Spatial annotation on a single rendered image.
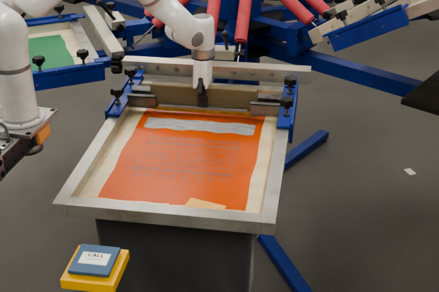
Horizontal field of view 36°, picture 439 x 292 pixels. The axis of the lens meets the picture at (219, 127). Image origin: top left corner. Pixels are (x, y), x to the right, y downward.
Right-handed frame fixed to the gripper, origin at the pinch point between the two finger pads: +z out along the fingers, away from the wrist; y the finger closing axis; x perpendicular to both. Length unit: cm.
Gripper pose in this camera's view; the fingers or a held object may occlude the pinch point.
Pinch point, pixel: (204, 98)
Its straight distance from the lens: 221.4
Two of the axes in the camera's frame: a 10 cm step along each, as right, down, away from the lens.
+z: 0.1, 8.7, 4.9
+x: 9.9, 0.7, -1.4
